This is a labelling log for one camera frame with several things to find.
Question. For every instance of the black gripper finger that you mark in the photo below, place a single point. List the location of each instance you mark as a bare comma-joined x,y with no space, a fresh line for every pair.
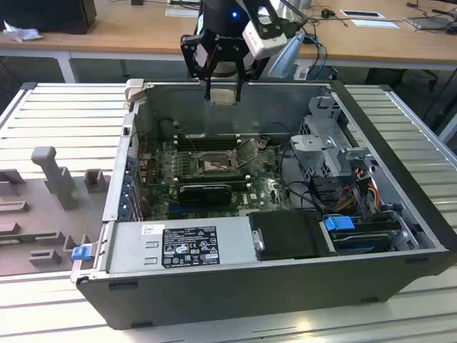
189,53
240,71

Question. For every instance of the silver square CPU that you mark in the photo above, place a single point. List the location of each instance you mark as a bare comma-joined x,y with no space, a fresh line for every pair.
224,97

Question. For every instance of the thin metal locking lever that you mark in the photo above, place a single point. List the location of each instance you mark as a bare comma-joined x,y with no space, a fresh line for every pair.
193,144

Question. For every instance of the black RAM slot bank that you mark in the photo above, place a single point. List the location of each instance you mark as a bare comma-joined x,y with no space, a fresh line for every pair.
214,177
200,143

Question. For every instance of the CPU socket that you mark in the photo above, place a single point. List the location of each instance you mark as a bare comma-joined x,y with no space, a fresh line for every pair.
214,164

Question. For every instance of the long wooden desk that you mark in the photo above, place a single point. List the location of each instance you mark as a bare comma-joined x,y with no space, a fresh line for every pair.
125,32

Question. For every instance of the grey metal drive cage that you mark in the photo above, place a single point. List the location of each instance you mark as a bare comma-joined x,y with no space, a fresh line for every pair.
310,143

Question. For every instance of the green motherboard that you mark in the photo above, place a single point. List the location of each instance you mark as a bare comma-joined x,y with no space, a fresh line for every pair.
264,178

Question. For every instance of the black graphics card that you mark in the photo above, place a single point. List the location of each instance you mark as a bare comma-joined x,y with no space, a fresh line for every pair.
203,194

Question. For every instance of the white paper sheet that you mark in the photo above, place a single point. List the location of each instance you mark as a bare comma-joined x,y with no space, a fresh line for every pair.
375,23

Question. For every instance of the black box on desk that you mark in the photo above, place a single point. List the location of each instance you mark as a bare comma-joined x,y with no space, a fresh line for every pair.
46,14

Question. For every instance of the black plastic shroud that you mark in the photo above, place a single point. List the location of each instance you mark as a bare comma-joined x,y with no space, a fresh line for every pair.
282,234

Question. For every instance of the crumpled white paper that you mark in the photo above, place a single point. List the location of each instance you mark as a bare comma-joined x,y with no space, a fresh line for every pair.
21,33

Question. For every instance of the blue disk carrier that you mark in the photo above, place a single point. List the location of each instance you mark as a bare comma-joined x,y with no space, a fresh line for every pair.
339,223

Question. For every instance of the grey laptop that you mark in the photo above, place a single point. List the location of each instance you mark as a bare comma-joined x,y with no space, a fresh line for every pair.
428,22

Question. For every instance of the grey power supply unit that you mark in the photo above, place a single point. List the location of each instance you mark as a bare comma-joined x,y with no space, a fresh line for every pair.
128,250

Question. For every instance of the black open PC case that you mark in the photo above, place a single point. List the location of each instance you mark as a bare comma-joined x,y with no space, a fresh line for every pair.
250,293

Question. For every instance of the grey parts rack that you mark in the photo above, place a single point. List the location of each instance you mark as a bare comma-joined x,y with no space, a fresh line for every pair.
35,214

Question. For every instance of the blue case latch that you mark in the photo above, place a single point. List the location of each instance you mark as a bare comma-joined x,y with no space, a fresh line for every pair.
80,253

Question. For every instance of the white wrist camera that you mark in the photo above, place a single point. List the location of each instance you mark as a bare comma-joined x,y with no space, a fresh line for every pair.
264,43

